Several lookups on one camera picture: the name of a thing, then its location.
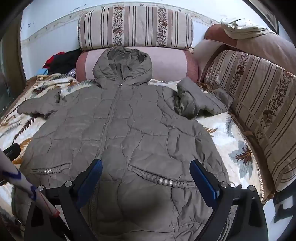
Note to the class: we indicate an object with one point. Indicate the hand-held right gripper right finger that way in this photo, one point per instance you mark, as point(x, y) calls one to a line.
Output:
point(203, 183)

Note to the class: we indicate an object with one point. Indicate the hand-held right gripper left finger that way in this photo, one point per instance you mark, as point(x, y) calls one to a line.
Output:
point(92, 177)

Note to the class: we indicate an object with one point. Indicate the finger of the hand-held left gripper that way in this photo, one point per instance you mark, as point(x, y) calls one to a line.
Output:
point(13, 151)

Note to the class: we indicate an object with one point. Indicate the olive quilted hooded jacket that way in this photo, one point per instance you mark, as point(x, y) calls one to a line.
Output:
point(138, 127)

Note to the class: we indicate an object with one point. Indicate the leaf print fleece blanket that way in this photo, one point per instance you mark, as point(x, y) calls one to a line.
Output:
point(231, 132)

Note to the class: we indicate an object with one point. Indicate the light blue cloth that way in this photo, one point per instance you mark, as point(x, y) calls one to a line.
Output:
point(42, 71)

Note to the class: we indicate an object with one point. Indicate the purple shiny cloth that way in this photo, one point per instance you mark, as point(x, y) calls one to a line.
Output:
point(72, 73)

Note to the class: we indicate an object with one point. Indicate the red garment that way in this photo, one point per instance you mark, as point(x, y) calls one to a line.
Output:
point(53, 60)

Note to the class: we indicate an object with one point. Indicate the striped floral sofa cushion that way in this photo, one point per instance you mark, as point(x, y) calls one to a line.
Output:
point(266, 104)

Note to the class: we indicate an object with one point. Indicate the black garment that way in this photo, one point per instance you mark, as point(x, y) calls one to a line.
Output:
point(67, 60)

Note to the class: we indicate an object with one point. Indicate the pink bolster cushion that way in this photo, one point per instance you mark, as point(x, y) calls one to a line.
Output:
point(171, 62)

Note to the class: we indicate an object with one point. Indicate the pink brown sofa armrest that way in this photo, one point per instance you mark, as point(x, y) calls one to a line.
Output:
point(266, 44)

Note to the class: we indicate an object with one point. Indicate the cream cloth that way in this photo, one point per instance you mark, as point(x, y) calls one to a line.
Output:
point(240, 30)

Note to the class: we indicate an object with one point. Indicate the striped floral bolster cushion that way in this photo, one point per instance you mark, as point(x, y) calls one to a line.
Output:
point(138, 25)

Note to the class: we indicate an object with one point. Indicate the dark picture frame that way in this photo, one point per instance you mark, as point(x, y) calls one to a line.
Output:
point(270, 16)

